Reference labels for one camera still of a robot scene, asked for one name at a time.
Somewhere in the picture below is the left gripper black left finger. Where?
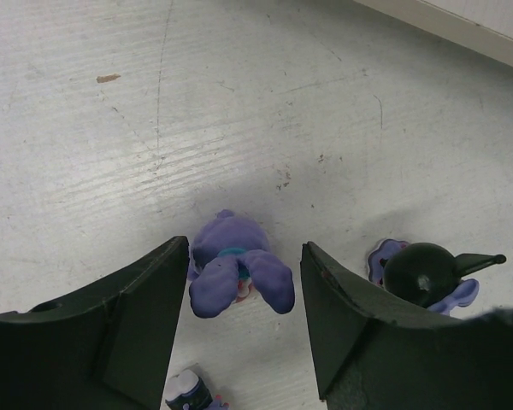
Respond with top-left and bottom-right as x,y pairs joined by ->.
0,236 -> 189,409

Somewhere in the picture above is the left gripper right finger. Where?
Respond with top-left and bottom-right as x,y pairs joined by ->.
300,242 -> 513,409

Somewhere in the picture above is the purple bunny with red cake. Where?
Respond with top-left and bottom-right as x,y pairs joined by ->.
187,209 -> 295,319

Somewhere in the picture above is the light wooden two-tier shelf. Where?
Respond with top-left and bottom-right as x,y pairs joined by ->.
358,0 -> 513,67

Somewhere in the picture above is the purple imp figure left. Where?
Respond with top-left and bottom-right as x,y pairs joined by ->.
162,365 -> 231,410

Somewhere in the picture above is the black-headed figure purple bow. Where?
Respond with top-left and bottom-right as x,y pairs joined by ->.
367,238 -> 507,315

